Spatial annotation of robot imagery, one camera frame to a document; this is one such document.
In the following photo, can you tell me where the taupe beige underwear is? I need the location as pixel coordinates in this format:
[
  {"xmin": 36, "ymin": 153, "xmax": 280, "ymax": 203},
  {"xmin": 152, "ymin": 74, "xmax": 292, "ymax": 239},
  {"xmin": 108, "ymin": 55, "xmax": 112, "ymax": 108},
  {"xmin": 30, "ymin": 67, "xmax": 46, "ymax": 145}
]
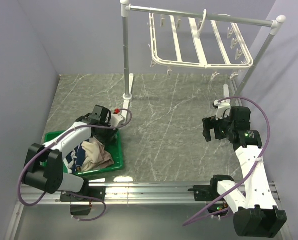
[{"xmin": 89, "ymin": 137, "xmax": 105, "ymax": 156}]

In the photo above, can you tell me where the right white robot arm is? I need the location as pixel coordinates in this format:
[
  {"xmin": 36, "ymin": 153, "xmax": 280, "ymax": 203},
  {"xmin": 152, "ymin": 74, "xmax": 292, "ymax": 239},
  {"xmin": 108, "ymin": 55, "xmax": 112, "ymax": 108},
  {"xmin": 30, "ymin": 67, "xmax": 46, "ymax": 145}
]
[{"xmin": 202, "ymin": 106, "xmax": 287, "ymax": 238}]

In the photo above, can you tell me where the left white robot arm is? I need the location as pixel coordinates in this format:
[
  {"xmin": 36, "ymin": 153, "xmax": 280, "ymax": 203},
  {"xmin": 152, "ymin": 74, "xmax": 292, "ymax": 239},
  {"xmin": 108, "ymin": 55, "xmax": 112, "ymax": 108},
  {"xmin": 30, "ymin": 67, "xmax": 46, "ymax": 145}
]
[{"xmin": 20, "ymin": 105, "xmax": 126, "ymax": 201}]

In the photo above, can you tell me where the beige pink underwear pile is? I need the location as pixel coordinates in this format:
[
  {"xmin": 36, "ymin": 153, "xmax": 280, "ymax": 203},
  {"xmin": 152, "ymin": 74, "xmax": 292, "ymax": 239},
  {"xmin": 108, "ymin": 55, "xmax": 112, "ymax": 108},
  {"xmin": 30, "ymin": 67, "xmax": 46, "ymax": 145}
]
[{"xmin": 81, "ymin": 139, "xmax": 115, "ymax": 173}]

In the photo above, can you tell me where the navy white underwear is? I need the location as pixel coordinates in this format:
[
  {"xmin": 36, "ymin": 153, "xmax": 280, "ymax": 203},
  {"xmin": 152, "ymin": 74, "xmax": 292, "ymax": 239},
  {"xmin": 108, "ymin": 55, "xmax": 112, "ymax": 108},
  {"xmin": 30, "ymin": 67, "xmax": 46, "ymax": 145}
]
[{"xmin": 63, "ymin": 144, "xmax": 86, "ymax": 174}]

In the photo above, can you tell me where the white clip drying hanger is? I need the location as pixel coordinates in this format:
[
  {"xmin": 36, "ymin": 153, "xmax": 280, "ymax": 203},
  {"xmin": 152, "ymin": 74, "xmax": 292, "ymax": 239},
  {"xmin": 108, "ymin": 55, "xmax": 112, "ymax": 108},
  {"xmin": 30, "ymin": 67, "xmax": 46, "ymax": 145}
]
[{"xmin": 148, "ymin": 10, "xmax": 254, "ymax": 77}]

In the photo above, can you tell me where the green plastic tray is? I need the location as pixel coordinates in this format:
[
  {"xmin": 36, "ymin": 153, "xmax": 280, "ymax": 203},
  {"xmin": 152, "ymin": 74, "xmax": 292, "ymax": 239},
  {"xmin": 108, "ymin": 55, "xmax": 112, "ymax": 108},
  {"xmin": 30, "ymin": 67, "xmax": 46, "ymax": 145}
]
[{"xmin": 43, "ymin": 129, "xmax": 124, "ymax": 177}]

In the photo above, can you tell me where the grey white garment rack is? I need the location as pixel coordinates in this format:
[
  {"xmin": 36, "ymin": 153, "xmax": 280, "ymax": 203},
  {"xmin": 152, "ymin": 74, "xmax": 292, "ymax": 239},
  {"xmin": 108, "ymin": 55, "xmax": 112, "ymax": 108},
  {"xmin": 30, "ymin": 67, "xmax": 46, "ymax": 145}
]
[{"xmin": 120, "ymin": 0, "xmax": 287, "ymax": 108}]

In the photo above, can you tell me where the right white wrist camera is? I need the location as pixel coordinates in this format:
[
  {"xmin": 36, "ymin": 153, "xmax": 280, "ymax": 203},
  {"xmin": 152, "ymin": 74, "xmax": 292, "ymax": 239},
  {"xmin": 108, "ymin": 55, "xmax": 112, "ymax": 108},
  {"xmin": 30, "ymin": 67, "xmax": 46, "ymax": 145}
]
[{"xmin": 213, "ymin": 99, "xmax": 231, "ymax": 121}]

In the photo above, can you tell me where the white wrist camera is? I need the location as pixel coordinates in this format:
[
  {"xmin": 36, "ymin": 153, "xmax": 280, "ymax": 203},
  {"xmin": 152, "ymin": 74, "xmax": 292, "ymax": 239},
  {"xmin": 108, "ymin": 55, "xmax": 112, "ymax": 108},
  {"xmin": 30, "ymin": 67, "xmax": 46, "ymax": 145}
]
[
  {"xmin": 110, "ymin": 108, "xmax": 126, "ymax": 128},
  {"xmin": 213, "ymin": 99, "xmax": 231, "ymax": 121}
]

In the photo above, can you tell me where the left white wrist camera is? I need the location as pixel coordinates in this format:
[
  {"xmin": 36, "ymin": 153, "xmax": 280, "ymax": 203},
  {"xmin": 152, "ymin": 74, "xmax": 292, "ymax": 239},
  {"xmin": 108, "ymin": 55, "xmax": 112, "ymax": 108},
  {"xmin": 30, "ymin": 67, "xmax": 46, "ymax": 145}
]
[{"xmin": 110, "ymin": 108, "xmax": 126, "ymax": 128}]

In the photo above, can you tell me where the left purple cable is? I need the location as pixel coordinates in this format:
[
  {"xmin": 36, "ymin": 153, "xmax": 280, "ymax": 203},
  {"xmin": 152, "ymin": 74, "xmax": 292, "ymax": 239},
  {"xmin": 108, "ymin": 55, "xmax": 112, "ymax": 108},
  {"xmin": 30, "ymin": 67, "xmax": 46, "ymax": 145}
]
[{"xmin": 18, "ymin": 109, "xmax": 133, "ymax": 222}]

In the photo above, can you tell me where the aluminium rail base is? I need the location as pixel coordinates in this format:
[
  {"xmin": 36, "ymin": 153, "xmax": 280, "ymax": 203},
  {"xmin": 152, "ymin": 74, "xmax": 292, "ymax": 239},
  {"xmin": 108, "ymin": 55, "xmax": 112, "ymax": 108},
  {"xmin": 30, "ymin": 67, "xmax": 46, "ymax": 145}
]
[{"xmin": 5, "ymin": 181, "xmax": 238, "ymax": 240}]

